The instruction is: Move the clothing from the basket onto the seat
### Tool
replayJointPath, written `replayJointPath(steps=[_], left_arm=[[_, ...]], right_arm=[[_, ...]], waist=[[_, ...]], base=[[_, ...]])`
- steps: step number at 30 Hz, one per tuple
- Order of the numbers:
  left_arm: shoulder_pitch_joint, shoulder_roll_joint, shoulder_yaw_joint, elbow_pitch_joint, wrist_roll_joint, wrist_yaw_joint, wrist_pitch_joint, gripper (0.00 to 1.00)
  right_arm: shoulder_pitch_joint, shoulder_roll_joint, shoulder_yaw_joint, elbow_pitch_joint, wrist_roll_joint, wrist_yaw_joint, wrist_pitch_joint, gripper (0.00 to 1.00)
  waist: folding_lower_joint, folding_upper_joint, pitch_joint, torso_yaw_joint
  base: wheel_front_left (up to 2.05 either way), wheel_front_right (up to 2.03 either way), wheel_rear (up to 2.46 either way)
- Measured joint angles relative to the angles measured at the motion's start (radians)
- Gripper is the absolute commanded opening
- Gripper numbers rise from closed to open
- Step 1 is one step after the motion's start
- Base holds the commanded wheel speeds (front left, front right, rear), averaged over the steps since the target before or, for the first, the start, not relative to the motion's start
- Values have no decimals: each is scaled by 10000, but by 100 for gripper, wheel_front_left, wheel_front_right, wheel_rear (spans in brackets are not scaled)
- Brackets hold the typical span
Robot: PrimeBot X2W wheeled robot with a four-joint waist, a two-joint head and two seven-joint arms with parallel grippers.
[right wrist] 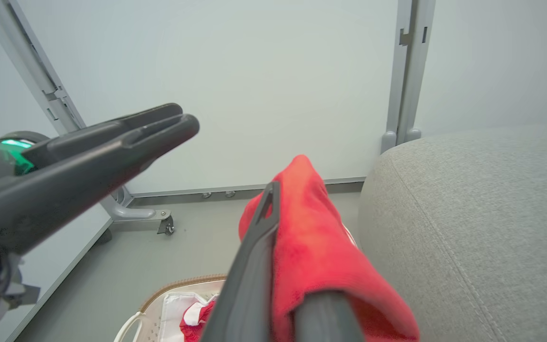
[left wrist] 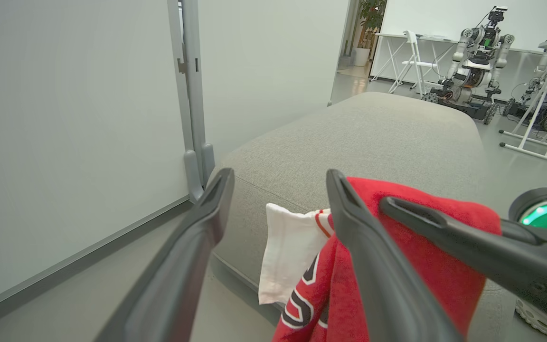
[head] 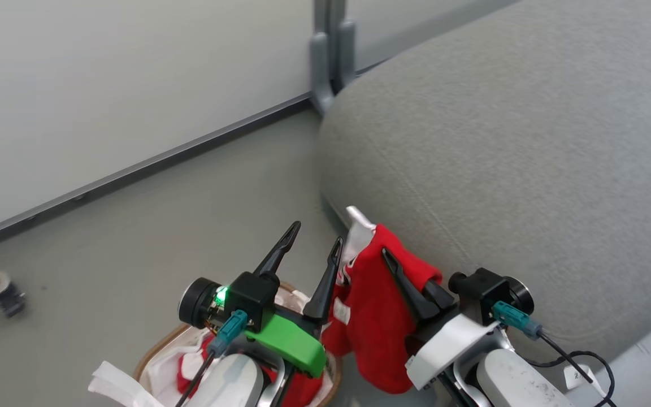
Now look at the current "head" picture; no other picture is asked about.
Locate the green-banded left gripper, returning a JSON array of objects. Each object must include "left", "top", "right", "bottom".
[{"left": 244, "top": 221, "right": 344, "bottom": 379}]

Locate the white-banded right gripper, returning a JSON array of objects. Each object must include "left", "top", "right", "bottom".
[{"left": 381, "top": 247, "right": 499, "bottom": 391}]

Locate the red white clothing item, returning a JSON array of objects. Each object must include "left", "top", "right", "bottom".
[{"left": 177, "top": 206, "right": 445, "bottom": 407}]

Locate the white basket brown rim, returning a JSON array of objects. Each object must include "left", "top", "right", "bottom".
[{"left": 133, "top": 281, "right": 343, "bottom": 407}]

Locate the white paper label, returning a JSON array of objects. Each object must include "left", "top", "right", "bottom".
[{"left": 562, "top": 364, "right": 606, "bottom": 397}]

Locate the grey fabric sofa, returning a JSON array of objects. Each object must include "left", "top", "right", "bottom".
[{"left": 319, "top": 0, "right": 651, "bottom": 407}]

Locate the small black caster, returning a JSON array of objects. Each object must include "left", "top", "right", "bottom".
[{"left": 0, "top": 281, "right": 28, "bottom": 319}]

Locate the black left cable teal plug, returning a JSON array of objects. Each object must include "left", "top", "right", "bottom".
[{"left": 175, "top": 309, "right": 249, "bottom": 407}]

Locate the black cable teal plug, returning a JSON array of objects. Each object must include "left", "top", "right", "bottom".
[
  {"left": 492, "top": 301, "right": 616, "bottom": 407},
  {"left": 175, "top": 309, "right": 249, "bottom": 407}
]

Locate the black right cable teal plug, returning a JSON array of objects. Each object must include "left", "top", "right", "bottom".
[{"left": 492, "top": 301, "right": 616, "bottom": 407}]

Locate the grey partition base rail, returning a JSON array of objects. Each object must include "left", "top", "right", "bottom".
[
  {"left": 0, "top": 92, "right": 313, "bottom": 253},
  {"left": 354, "top": 0, "right": 525, "bottom": 75}
]

